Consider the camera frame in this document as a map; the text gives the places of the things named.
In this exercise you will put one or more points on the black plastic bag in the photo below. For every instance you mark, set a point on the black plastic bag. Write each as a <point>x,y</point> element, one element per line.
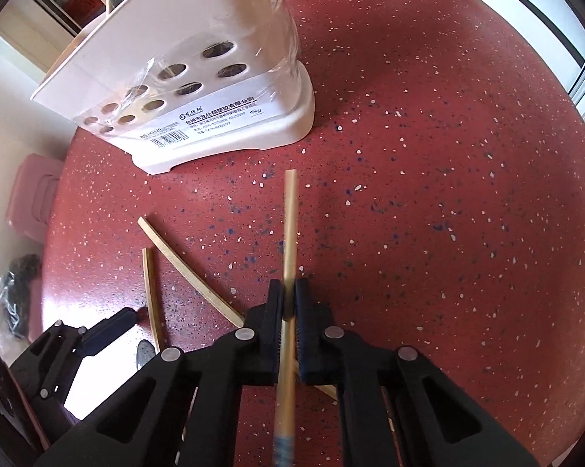
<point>20,292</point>

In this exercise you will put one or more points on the tall pink plastic stool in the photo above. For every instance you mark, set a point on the tall pink plastic stool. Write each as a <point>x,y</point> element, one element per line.
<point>34,189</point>

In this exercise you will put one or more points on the red plastic crate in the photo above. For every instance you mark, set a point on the red plastic crate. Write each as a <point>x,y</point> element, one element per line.
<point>85,7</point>

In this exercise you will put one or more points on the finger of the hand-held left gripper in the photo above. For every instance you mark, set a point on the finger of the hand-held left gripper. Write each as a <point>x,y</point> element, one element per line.
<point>61,384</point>
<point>110,331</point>

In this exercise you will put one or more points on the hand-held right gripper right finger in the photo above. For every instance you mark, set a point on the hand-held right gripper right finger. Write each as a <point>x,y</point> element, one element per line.
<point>306,340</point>

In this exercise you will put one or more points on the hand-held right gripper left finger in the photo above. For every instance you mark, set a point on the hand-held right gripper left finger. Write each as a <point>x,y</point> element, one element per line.
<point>268,340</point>

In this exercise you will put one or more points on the white cutlery holder basket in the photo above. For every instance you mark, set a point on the white cutlery holder basket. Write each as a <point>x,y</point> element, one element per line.
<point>214,121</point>

